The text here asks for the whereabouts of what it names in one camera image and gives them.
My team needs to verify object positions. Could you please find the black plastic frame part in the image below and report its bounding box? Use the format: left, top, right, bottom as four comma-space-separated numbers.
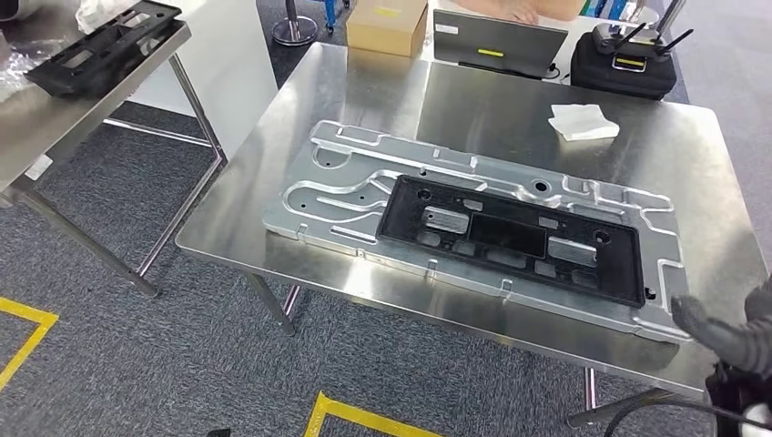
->
374, 175, 646, 309

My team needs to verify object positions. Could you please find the stainless steel workbench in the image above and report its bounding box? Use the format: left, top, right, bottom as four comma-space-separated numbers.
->
175, 42, 770, 430

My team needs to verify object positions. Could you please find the silver stamped metal panel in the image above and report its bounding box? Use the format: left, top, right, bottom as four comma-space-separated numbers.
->
262, 120, 692, 345

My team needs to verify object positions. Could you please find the brown cardboard box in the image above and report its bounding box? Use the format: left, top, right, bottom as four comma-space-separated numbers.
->
345, 0, 430, 58

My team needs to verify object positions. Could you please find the grey laptop with yellow sticker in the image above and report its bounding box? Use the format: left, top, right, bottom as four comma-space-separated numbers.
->
432, 8, 569, 79

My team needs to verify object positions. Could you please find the blue rack leg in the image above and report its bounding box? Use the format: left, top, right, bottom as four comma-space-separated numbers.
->
323, 0, 351, 35

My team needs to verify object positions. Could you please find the white folded cloth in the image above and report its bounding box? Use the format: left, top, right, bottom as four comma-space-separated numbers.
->
547, 103, 621, 143

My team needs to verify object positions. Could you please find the person's hand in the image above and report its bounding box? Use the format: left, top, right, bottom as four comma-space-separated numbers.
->
449, 0, 584, 25

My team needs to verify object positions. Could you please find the black carry bag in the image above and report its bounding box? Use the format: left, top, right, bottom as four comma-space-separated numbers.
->
569, 30, 678, 101

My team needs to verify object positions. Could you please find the white crumpled cloth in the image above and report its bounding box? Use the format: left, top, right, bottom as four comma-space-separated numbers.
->
75, 0, 143, 35

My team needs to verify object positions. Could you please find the white label sticker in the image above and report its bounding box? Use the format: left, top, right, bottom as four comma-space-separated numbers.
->
24, 153, 55, 181

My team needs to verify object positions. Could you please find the stainless steel table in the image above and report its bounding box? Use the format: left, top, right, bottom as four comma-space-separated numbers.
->
0, 0, 229, 300

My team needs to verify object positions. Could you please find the clear plastic wrap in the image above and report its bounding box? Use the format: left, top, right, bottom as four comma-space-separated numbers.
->
0, 47, 44, 104

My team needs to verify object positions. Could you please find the chrome stanchion post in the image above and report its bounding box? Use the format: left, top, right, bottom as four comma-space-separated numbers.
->
271, 0, 319, 46

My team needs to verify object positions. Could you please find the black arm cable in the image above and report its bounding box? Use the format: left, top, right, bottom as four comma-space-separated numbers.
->
603, 394, 772, 437

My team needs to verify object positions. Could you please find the black plastic frame parts stack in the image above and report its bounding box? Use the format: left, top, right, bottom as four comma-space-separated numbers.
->
24, 0, 185, 97

